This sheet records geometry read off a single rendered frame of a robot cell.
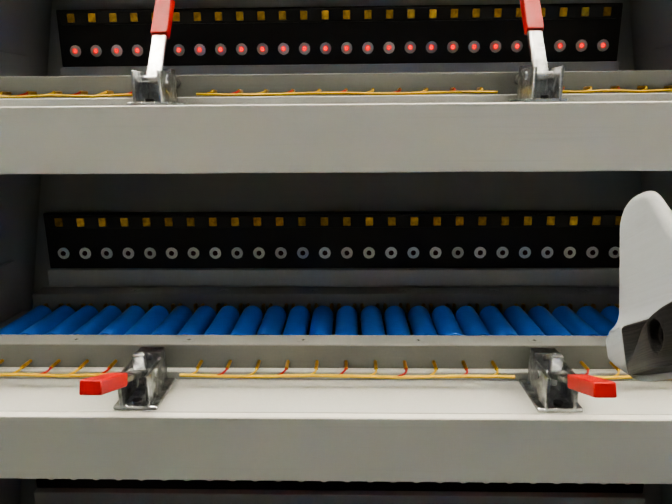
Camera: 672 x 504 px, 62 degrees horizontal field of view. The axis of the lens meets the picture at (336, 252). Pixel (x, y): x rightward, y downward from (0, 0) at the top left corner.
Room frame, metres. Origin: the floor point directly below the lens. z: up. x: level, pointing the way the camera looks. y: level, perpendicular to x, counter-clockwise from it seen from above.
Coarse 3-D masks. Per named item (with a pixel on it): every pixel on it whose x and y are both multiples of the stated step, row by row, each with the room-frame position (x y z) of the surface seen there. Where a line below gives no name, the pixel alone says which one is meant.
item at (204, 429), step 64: (0, 320) 0.50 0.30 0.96; (0, 384) 0.40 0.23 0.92; (64, 384) 0.40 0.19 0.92; (192, 384) 0.39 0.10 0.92; (256, 384) 0.39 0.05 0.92; (320, 384) 0.39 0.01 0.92; (384, 384) 0.39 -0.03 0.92; (448, 384) 0.39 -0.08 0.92; (512, 384) 0.39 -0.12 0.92; (640, 384) 0.39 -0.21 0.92; (0, 448) 0.37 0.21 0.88; (64, 448) 0.36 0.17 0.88; (128, 448) 0.36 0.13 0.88; (192, 448) 0.36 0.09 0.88; (256, 448) 0.36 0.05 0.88; (320, 448) 0.36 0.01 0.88; (384, 448) 0.36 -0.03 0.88; (448, 448) 0.36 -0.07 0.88; (512, 448) 0.36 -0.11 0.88; (576, 448) 0.36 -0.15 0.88; (640, 448) 0.35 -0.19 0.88
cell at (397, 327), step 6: (390, 306) 0.48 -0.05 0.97; (396, 306) 0.48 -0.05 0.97; (384, 312) 0.48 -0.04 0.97; (390, 312) 0.47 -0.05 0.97; (396, 312) 0.47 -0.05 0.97; (402, 312) 0.47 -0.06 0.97; (384, 318) 0.48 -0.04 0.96; (390, 318) 0.46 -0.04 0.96; (396, 318) 0.45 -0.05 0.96; (402, 318) 0.46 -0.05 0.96; (390, 324) 0.45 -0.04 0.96; (396, 324) 0.44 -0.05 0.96; (402, 324) 0.44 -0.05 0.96; (390, 330) 0.44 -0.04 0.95; (396, 330) 0.43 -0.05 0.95; (402, 330) 0.43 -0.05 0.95; (408, 330) 0.44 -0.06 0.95
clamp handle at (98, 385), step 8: (136, 360) 0.36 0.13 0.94; (144, 360) 0.36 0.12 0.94; (136, 368) 0.37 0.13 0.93; (144, 368) 0.37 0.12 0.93; (96, 376) 0.31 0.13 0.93; (104, 376) 0.31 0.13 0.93; (112, 376) 0.31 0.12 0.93; (120, 376) 0.32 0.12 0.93; (128, 376) 0.34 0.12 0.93; (136, 376) 0.35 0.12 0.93; (80, 384) 0.30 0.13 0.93; (88, 384) 0.30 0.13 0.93; (96, 384) 0.30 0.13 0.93; (104, 384) 0.30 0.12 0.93; (112, 384) 0.31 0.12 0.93; (120, 384) 0.32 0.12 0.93; (80, 392) 0.30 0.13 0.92; (88, 392) 0.30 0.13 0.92; (96, 392) 0.30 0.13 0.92; (104, 392) 0.30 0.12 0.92
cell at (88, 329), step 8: (104, 312) 0.47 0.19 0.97; (112, 312) 0.48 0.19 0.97; (120, 312) 0.49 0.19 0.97; (96, 320) 0.46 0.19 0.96; (104, 320) 0.46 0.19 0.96; (112, 320) 0.47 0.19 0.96; (80, 328) 0.44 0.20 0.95; (88, 328) 0.44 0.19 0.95; (96, 328) 0.45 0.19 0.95; (104, 328) 0.46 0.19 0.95
